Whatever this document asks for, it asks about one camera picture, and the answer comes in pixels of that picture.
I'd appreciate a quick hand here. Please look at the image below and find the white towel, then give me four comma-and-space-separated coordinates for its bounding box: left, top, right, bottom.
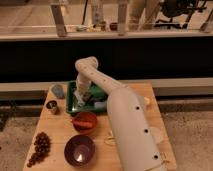
73, 90, 86, 106

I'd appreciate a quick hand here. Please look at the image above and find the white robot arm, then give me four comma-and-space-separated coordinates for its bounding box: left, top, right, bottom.
75, 57, 167, 171

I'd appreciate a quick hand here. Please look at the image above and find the green plastic tray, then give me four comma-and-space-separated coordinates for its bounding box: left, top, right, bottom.
66, 80, 108, 116

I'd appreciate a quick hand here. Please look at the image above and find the light blue sponge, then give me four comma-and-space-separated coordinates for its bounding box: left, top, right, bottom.
94, 101, 107, 109

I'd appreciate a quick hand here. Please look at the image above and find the red bowl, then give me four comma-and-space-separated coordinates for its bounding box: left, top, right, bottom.
71, 112, 98, 134

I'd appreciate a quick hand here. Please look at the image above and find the orange fruit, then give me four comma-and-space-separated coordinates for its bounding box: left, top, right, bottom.
144, 97, 151, 107

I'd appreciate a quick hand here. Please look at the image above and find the orange carrot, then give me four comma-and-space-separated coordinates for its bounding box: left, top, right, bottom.
72, 120, 93, 129

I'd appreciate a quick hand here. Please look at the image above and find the grey blue cup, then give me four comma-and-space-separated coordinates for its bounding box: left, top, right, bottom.
51, 84, 65, 99

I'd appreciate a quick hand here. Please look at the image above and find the small metal cup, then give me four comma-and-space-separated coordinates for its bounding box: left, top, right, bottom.
46, 100, 59, 115

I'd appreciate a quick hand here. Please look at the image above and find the white lidded container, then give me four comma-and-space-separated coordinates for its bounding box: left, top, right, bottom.
151, 127, 164, 143

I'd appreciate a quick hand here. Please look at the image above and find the purple bowl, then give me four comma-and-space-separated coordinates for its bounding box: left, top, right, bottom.
64, 135, 96, 167

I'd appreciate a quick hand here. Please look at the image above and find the wooden table board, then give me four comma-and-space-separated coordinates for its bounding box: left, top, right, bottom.
23, 83, 177, 171

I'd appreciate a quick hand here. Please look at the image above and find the bunch of dark grapes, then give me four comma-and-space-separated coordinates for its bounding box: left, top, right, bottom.
27, 132, 50, 167

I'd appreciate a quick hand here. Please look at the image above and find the black handled tool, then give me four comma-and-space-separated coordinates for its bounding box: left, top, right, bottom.
84, 94, 94, 102

